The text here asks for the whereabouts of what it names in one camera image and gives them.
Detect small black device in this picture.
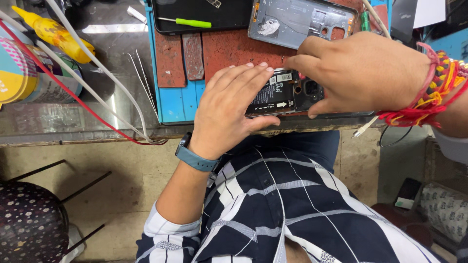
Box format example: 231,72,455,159
394,178,423,210

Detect thin white cable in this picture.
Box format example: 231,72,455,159
0,10,165,144

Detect red cable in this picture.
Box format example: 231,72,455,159
0,19,168,146

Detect black cable loop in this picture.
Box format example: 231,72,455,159
379,125,413,148

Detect white plastic strip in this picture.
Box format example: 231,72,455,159
127,5,147,25

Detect person's left hand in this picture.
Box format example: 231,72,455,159
188,62,281,161

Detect wide red rubber strip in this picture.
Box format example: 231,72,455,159
155,29,187,88

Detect narrow red rubber strip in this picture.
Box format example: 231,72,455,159
182,33,205,81

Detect dotted cushion stool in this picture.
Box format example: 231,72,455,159
0,160,112,263

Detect red yellow thread bracelets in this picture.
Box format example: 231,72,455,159
377,42,468,128

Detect black phone screen panel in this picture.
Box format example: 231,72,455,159
152,0,254,35

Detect person's right hand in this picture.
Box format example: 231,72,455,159
284,31,432,119

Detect yellow glue bottle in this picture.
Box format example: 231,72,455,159
11,5,96,64

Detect grey phone back cover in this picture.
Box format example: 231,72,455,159
248,0,359,50

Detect black smartphone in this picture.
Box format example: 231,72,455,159
245,67,375,119

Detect blue band smartwatch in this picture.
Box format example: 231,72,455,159
175,132,220,172

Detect white paper sheet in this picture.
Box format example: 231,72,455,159
413,0,458,29

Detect thick white cable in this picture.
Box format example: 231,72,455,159
44,0,156,144

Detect metal tweezers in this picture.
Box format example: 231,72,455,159
128,49,160,121

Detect navy white striped shirt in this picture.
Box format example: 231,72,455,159
135,131,452,263

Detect blue repair mat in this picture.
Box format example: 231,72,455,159
144,0,393,125

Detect patterned grey cloth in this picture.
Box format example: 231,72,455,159
419,183,468,243

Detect large red rubber pad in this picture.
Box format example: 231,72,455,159
202,0,389,86

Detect white charging cable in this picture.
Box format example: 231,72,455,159
352,0,392,139

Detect colourful printed can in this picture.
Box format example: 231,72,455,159
0,22,84,106

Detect white plastic bag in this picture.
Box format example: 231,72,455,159
60,224,85,263

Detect green handle screwdriver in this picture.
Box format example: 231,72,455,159
158,17,212,28

